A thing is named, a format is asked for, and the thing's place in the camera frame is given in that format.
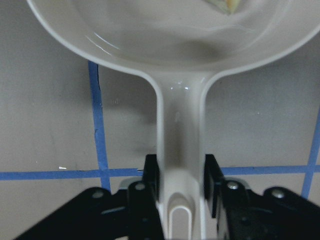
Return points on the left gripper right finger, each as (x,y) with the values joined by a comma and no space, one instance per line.
(242,214)

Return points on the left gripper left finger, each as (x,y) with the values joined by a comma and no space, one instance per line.
(96,214)

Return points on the beige plastic dustpan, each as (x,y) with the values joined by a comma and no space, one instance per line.
(181,47)

